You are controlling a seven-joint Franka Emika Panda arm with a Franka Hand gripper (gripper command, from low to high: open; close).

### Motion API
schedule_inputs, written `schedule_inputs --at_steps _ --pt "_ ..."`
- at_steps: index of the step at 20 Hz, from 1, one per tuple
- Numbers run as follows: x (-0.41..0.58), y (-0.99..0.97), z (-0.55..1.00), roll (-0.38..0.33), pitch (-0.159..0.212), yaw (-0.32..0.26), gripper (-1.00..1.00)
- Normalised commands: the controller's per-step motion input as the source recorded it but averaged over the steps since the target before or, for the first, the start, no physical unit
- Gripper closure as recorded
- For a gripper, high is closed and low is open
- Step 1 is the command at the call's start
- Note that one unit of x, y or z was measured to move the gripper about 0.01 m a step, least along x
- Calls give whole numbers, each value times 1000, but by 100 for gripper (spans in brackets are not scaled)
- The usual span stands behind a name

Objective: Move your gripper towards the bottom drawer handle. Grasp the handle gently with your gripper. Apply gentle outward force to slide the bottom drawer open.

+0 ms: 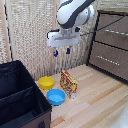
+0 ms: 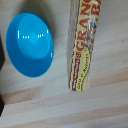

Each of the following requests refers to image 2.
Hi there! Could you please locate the granola cereal box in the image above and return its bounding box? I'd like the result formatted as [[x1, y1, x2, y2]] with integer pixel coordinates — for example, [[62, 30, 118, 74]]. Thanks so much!
[[66, 0, 103, 92]]

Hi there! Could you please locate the blue plastic bowl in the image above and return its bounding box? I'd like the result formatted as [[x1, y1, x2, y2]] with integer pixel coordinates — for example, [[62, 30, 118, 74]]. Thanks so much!
[[5, 12, 55, 79]]

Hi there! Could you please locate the black fabric storage bin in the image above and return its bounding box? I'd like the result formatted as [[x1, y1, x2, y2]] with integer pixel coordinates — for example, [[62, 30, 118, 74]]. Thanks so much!
[[0, 35, 6, 117]]

